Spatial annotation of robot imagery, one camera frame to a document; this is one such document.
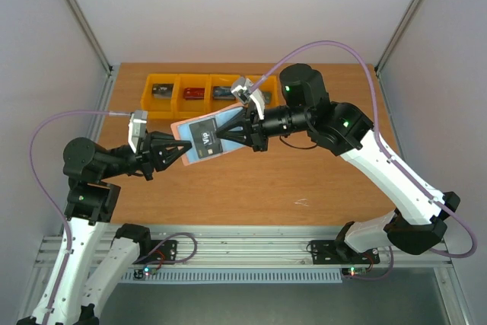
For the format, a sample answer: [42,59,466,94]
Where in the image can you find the green circuit board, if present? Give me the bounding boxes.
[132,267,158,280]
[342,266,371,277]

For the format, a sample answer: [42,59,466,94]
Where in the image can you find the left green circuit board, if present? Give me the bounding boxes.
[132,267,158,280]

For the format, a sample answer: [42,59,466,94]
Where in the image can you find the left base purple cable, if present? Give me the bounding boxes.
[132,232,199,266]

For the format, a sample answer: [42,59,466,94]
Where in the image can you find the black credit card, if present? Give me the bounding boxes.
[189,117,223,160]

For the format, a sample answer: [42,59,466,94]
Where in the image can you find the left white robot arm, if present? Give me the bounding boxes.
[18,132,192,324]

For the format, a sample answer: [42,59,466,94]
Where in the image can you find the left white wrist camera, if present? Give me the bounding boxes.
[128,110,148,153]

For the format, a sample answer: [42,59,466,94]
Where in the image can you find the red card stack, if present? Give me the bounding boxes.
[183,88,205,100]

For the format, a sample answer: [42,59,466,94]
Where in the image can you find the grey slotted cable duct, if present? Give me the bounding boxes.
[120,268,342,285]

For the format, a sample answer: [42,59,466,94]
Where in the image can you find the teal card stack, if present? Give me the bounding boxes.
[262,91,272,105]

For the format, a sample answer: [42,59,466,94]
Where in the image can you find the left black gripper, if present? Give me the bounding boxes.
[100,129,193,179]

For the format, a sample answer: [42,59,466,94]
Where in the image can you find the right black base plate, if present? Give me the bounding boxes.
[306,240,380,265]

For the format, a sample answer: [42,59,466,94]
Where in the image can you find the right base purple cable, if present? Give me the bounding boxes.
[348,247,395,282]

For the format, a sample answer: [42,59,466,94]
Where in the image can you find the yellow bin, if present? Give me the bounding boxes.
[174,74,209,119]
[259,75,280,107]
[140,73,179,119]
[204,74,240,113]

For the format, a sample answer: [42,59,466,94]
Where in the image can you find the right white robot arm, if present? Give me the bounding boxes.
[216,64,460,262]

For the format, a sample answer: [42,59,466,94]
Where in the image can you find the blue card stack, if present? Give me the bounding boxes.
[212,86,235,100]

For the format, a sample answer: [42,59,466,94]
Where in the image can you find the right green circuit board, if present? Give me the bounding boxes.
[342,266,371,277]

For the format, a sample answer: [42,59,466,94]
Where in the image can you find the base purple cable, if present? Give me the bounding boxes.
[132,232,199,266]
[348,247,395,282]

